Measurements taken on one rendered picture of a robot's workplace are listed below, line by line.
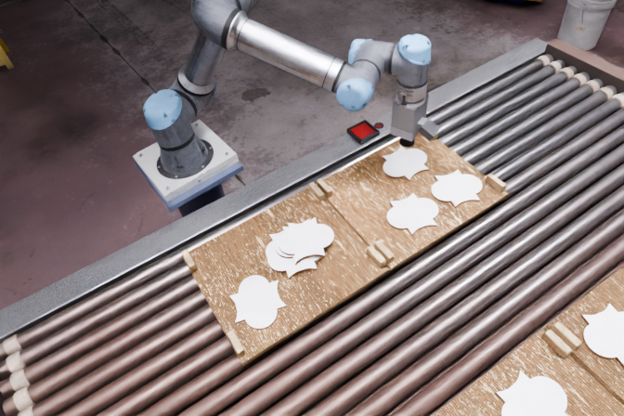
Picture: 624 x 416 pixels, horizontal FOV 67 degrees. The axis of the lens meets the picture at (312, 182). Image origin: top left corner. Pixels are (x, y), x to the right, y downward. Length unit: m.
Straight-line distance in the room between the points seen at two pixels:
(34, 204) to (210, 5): 2.20
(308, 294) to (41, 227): 2.08
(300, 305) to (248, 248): 0.22
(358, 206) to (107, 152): 2.21
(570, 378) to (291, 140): 2.16
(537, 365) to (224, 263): 0.75
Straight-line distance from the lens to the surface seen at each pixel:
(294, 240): 1.21
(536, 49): 2.03
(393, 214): 1.29
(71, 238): 2.85
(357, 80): 1.08
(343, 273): 1.19
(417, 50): 1.15
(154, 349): 1.22
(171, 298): 1.27
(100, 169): 3.15
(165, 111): 1.44
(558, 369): 1.16
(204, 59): 1.42
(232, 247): 1.27
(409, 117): 1.25
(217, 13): 1.15
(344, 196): 1.34
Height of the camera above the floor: 1.94
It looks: 47 degrees down
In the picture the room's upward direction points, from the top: 7 degrees counter-clockwise
